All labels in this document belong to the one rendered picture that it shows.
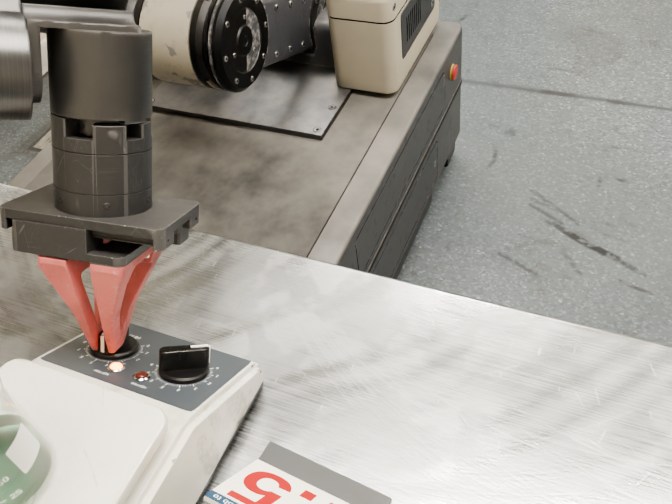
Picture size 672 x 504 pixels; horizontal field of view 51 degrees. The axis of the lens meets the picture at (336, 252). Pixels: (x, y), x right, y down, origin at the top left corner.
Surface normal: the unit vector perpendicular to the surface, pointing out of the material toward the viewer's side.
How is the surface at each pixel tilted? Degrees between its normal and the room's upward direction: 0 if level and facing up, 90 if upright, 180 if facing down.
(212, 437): 90
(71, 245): 61
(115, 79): 73
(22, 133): 0
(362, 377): 0
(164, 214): 30
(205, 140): 0
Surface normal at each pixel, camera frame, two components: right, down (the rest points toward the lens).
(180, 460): 0.91, 0.22
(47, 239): -0.18, 0.33
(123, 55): 0.63, 0.32
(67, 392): -0.11, -0.67
